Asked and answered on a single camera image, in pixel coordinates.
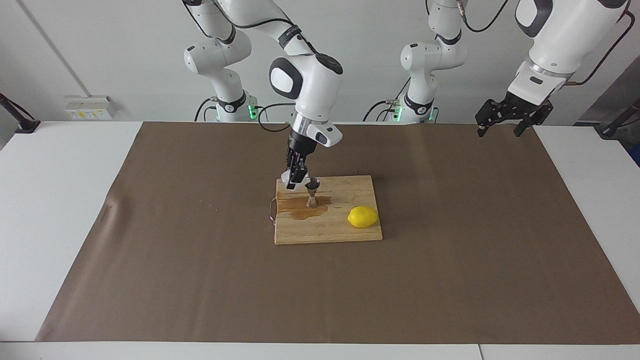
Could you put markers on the small clear glass cup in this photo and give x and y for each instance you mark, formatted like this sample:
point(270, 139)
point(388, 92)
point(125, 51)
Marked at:
point(283, 176)

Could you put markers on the white power strip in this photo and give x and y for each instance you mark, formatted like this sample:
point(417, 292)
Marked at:
point(90, 108)

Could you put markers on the steel double jigger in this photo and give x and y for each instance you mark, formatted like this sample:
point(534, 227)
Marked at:
point(312, 197)

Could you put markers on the brown paper table mat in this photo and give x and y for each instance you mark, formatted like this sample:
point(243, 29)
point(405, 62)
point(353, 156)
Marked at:
point(200, 280)

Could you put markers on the yellow lemon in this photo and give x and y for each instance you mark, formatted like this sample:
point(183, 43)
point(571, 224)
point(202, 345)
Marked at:
point(363, 217)

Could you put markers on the black clamp stand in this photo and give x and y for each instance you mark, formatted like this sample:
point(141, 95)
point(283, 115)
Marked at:
point(617, 125)
point(20, 120)

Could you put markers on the wooden cutting board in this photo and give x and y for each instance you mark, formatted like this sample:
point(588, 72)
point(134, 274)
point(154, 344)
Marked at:
point(325, 230)

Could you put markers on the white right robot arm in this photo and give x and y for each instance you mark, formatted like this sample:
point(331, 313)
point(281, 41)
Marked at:
point(315, 85)

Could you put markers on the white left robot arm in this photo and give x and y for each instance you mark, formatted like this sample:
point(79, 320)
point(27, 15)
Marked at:
point(570, 35)

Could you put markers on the blue object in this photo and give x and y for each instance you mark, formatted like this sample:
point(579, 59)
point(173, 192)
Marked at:
point(636, 155)

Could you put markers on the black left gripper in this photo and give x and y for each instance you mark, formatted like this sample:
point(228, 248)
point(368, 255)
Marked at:
point(522, 105)

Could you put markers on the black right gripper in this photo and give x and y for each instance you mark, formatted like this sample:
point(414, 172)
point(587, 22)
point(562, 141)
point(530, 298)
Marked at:
point(301, 147)

